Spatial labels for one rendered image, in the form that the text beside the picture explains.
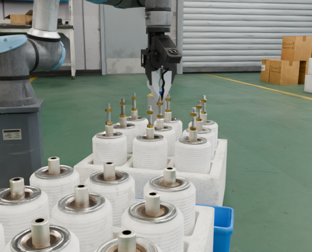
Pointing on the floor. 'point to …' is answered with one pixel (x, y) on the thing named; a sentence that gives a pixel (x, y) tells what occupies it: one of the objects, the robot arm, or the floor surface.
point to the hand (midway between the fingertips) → (160, 97)
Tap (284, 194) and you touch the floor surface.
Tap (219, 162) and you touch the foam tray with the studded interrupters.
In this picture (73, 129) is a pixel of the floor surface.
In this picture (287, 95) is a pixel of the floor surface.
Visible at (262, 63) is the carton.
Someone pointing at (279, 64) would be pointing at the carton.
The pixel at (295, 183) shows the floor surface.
